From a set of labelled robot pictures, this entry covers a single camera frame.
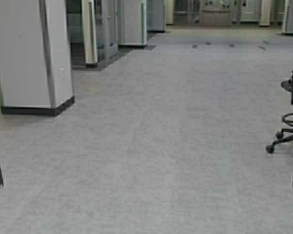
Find far double door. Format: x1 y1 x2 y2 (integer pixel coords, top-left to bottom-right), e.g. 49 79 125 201
201 0 232 26

